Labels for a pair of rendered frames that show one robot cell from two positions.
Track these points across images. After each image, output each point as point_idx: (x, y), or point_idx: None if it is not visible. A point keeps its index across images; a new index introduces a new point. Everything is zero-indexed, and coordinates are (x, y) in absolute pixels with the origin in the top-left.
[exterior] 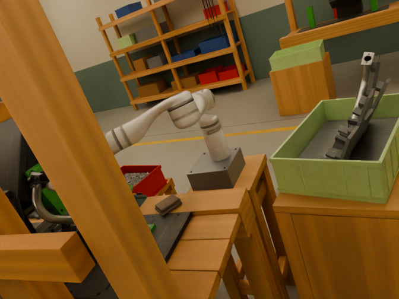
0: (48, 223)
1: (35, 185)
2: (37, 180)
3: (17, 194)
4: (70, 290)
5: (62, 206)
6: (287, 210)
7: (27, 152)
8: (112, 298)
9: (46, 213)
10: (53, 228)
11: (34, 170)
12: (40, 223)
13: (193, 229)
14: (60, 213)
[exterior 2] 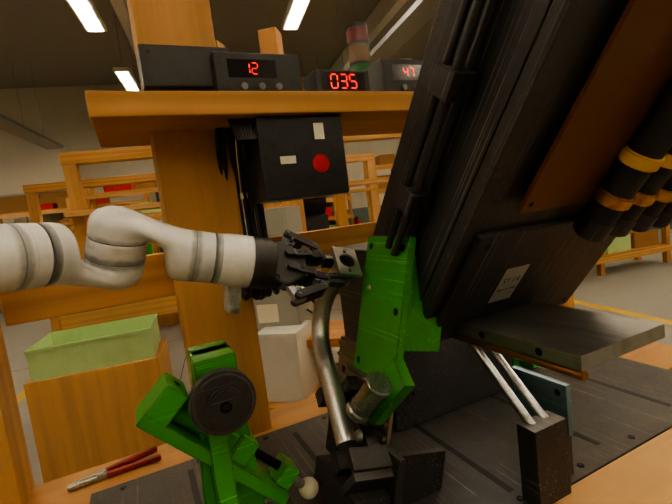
0: (352, 353)
1: (326, 267)
2: (315, 259)
3: (364, 266)
4: (267, 438)
5: (363, 355)
6: None
7: (392, 198)
8: (160, 470)
9: (312, 323)
10: (346, 368)
11: (284, 233)
12: (346, 339)
13: None
14: (354, 361)
